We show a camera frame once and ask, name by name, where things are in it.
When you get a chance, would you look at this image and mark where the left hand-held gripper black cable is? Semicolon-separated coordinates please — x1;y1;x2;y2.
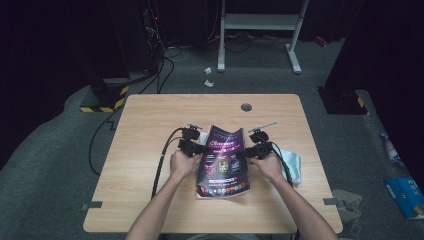
150;127;184;200

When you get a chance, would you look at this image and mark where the blue packet on floor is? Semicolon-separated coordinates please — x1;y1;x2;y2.
383;176;424;221

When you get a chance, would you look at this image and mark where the right hand-held gripper black cable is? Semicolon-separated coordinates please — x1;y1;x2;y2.
271;143;294;188

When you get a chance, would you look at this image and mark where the person's right hand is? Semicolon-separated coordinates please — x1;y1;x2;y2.
250;154;284;183

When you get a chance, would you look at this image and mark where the blue and white packet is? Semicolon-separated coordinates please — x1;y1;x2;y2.
379;131;408;167

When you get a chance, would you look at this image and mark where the white metal stand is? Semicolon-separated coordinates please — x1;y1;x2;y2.
217;0;310;75

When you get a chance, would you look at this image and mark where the long black floor cable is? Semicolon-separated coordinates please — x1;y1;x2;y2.
87;108;123;177

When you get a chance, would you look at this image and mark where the black base with yellow corner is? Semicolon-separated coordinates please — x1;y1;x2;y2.
317;86;370;116

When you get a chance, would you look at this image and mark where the person's left hand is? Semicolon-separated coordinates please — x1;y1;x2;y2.
169;149;203;181

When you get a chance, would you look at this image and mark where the light blue cleaning cloth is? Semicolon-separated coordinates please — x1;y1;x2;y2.
276;148;303;186

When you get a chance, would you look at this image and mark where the hand-held gripper black cable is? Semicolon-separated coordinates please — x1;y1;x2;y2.
150;127;184;200
271;143;294;188

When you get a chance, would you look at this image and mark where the black yellow striped wide base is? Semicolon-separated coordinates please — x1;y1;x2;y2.
79;78;130;114

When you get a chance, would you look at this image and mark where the dark equipment rack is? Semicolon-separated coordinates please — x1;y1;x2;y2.
106;0;164;76

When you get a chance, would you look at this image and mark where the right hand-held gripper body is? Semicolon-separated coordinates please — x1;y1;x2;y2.
248;121;278;160

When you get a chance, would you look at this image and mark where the colourful glossy magazine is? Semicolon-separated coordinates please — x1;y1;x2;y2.
195;124;252;200

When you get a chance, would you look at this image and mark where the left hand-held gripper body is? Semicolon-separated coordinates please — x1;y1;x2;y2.
177;122;203;158

